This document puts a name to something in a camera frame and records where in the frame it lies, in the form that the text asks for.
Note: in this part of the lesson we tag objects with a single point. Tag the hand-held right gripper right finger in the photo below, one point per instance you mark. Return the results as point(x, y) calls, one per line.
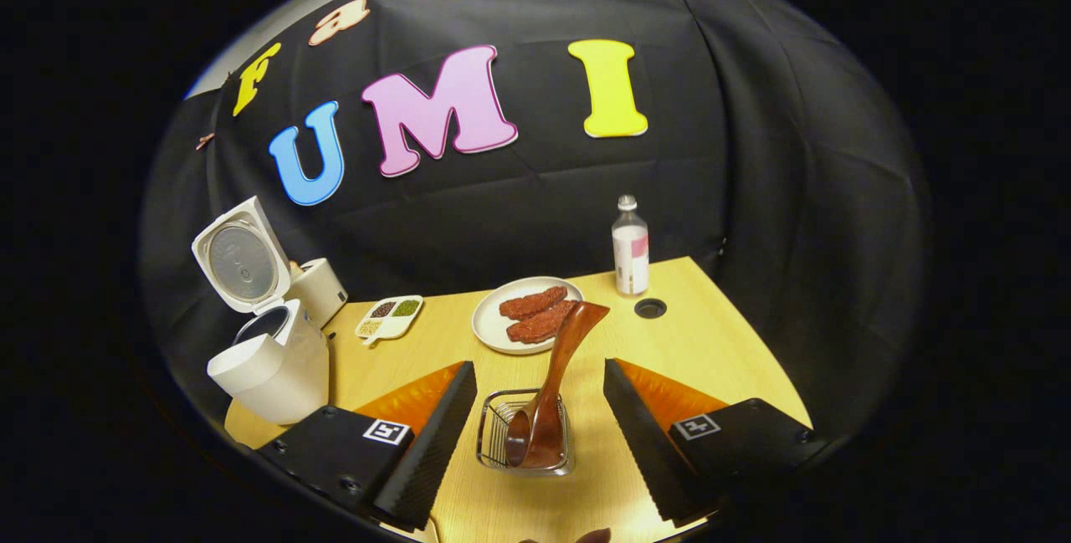
point(640, 443)

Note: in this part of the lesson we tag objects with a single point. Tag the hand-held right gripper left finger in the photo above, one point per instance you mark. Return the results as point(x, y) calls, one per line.
point(435, 443)

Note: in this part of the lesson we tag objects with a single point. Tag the brown wooden spoon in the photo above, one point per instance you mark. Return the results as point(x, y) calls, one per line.
point(561, 367)

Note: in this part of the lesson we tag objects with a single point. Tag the white rice cooker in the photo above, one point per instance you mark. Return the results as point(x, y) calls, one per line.
point(284, 376)

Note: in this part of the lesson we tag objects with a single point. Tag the white round plate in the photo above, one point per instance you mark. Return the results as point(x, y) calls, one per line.
point(489, 325)

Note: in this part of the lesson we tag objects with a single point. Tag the white divided dish of beans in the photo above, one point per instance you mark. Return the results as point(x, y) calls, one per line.
point(389, 317)

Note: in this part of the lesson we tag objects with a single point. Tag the red meat slice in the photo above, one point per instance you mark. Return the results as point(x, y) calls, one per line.
point(540, 325)
point(531, 302)

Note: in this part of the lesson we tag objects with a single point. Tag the clear bottle with white label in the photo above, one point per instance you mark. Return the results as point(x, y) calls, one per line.
point(630, 254)

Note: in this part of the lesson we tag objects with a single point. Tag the white toaster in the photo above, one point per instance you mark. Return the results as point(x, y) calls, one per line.
point(322, 288)

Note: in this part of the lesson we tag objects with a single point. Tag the black backdrop cloth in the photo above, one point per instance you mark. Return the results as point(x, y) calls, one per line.
point(753, 192)

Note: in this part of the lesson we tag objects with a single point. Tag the pink backdrop clip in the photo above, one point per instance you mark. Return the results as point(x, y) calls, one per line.
point(205, 140)

